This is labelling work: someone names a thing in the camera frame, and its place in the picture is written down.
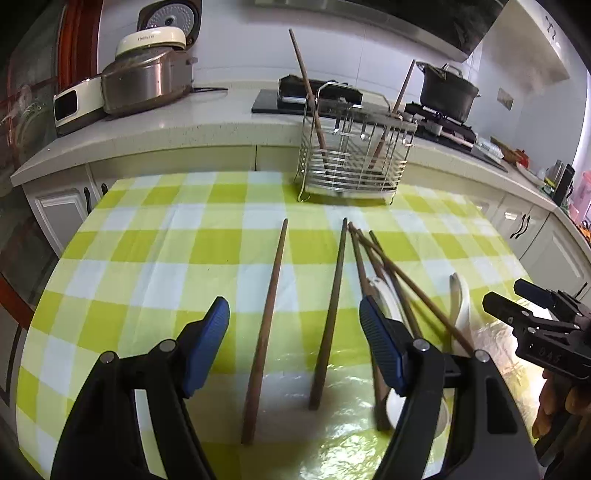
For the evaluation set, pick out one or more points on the green white checked tablecloth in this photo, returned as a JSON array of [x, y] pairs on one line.
[[161, 258]]

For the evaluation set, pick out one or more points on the steel range hood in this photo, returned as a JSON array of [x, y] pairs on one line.
[[392, 23]]

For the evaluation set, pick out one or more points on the person's right hand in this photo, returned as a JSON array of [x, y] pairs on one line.
[[550, 397]]

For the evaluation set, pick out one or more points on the dark brown wooden chopstick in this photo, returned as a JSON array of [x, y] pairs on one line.
[[404, 85], [361, 263], [302, 69], [270, 314], [331, 314], [415, 292], [396, 286]]

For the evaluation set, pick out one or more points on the white ceramic spoon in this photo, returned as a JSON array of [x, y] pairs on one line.
[[461, 300], [391, 300]]

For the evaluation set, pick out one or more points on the silver rice cooker cream lid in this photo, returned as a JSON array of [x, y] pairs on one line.
[[143, 83]]

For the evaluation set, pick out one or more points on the black cooking pot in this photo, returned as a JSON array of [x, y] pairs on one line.
[[445, 94]]

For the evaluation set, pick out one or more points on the black gas stove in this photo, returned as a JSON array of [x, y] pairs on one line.
[[461, 138]]

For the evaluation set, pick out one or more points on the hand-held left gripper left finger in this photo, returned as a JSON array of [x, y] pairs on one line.
[[207, 350]]

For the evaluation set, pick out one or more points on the small red container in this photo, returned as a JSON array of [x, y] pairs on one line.
[[521, 158]]

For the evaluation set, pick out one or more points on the grey rice cooker open lid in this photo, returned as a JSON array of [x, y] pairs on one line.
[[168, 18]]

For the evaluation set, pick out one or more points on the black box appliance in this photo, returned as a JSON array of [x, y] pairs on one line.
[[295, 87]]

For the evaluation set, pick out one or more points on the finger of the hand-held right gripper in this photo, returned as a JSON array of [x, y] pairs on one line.
[[508, 310], [535, 293]]

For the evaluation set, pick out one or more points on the red door frame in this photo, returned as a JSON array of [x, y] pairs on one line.
[[76, 41]]

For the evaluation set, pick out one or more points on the wall outlet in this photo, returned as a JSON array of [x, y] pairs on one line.
[[505, 98]]

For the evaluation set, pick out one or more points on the small white kitchen appliance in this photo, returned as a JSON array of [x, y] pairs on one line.
[[81, 104]]

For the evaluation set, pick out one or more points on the white wall cabinet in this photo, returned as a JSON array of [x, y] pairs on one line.
[[531, 37]]

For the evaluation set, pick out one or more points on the pink plastic container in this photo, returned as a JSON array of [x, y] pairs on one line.
[[582, 196]]

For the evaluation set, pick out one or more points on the black induction cooktop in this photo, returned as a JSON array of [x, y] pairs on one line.
[[268, 102]]

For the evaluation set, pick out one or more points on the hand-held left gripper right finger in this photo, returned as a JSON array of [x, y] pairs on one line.
[[381, 346]]

